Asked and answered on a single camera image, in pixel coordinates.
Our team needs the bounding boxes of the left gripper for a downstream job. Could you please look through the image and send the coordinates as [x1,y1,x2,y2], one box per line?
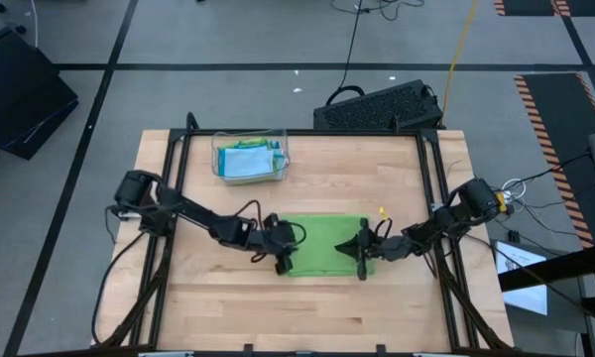
[250,213,301,277]

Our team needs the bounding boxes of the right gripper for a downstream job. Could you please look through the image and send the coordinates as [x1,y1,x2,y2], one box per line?
[333,217,413,282]

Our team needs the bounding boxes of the clear plastic bin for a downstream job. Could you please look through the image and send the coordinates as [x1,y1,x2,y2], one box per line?
[210,129,292,187]

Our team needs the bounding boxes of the black perforated computer case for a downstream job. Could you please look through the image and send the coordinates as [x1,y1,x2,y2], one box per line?
[312,78,445,132]

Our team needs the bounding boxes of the white display screen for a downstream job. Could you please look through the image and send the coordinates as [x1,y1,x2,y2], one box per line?
[494,239,549,317]

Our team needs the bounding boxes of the black stand beam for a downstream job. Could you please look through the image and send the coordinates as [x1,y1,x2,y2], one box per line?
[497,241,595,294]

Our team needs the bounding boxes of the black equipment case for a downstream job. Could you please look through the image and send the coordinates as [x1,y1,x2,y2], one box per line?
[0,25,80,162]

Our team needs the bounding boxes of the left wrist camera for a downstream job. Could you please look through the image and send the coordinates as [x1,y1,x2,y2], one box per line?
[257,225,290,253]

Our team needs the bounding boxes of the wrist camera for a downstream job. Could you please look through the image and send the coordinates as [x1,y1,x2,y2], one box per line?
[379,236,409,262]
[257,225,290,253]

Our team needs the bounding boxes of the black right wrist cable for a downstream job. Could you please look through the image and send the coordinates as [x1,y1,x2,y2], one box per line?
[373,216,397,240]

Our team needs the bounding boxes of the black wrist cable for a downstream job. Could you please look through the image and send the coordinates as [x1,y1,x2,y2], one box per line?
[373,216,397,240]
[231,198,308,264]

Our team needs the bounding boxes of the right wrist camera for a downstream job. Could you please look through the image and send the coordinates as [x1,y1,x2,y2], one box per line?
[379,236,409,262]

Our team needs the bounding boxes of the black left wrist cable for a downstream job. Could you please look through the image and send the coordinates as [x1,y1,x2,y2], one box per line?
[231,198,308,264]

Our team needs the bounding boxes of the white coiled cable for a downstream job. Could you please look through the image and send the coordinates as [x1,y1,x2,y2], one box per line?
[501,177,528,200]

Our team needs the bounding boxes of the black hanging cable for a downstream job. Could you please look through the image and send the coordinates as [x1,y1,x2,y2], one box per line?
[325,0,426,107]

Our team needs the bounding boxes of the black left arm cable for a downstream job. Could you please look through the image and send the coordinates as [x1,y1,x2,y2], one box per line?
[91,228,150,347]

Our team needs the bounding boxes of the yellow hanging cable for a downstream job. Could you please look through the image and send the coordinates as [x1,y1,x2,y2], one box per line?
[438,0,480,128]

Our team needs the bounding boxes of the white floor cable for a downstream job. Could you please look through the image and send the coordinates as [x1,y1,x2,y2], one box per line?
[29,0,41,50]

